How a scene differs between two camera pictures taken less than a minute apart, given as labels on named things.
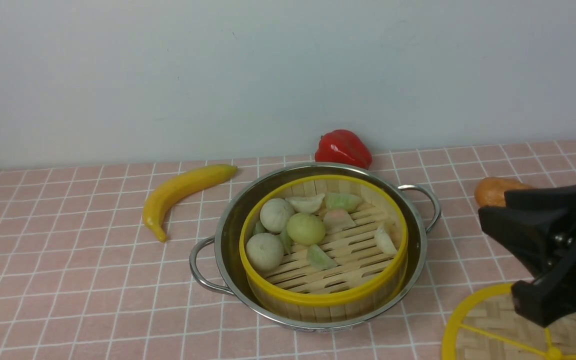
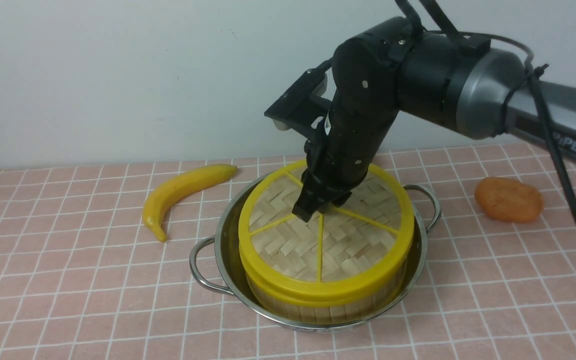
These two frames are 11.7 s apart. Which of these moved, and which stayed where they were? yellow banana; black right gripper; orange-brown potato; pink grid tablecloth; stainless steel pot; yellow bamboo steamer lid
Moved: yellow bamboo steamer lid; black right gripper
Stayed: orange-brown potato; yellow banana; pink grid tablecloth; stainless steel pot
